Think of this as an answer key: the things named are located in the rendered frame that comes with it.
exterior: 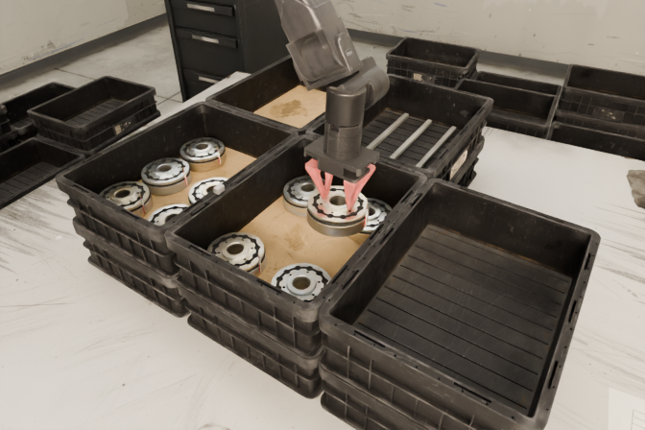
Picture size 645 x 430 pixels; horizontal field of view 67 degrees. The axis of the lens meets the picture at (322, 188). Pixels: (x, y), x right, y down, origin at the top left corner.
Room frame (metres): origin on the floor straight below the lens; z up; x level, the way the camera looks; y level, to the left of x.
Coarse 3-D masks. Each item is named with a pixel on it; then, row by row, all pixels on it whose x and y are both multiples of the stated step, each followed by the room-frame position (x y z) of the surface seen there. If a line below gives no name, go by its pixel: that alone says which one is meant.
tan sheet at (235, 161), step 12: (228, 156) 0.99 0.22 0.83; (240, 156) 0.99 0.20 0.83; (216, 168) 0.95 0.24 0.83; (228, 168) 0.95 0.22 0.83; (240, 168) 0.95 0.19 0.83; (192, 180) 0.89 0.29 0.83; (180, 192) 0.85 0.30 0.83; (156, 204) 0.81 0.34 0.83; (168, 204) 0.81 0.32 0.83; (144, 216) 0.77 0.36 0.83
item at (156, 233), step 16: (224, 112) 1.04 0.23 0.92; (240, 112) 1.03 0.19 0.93; (272, 128) 0.96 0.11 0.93; (96, 160) 0.83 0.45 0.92; (256, 160) 0.82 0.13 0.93; (64, 176) 0.77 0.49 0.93; (240, 176) 0.77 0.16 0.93; (64, 192) 0.75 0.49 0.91; (80, 192) 0.72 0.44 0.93; (96, 208) 0.69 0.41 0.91; (112, 208) 0.67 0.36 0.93; (192, 208) 0.67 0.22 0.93; (128, 224) 0.64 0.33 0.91; (144, 224) 0.63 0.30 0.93; (160, 240) 0.61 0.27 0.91
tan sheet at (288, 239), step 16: (272, 208) 0.79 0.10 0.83; (256, 224) 0.75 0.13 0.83; (272, 224) 0.75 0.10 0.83; (288, 224) 0.75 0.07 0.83; (304, 224) 0.75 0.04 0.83; (272, 240) 0.70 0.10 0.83; (288, 240) 0.70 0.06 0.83; (304, 240) 0.70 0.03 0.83; (320, 240) 0.70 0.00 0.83; (336, 240) 0.70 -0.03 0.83; (352, 240) 0.70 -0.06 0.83; (272, 256) 0.65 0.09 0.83; (288, 256) 0.65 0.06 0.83; (304, 256) 0.65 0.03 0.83; (320, 256) 0.65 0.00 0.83; (336, 256) 0.65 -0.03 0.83; (272, 272) 0.61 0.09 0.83; (336, 272) 0.61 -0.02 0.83
